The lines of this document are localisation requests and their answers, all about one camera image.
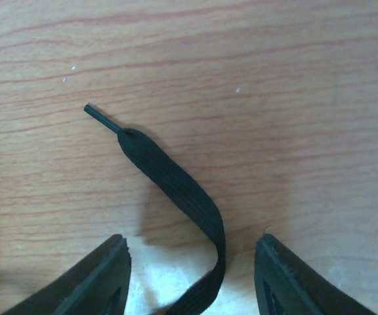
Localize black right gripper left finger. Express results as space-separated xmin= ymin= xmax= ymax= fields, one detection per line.
xmin=4 ymin=234 xmax=131 ymax=315

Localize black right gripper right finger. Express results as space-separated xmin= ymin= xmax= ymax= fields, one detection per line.
xmin=254 ymin=234 xmax=374 ymax=315

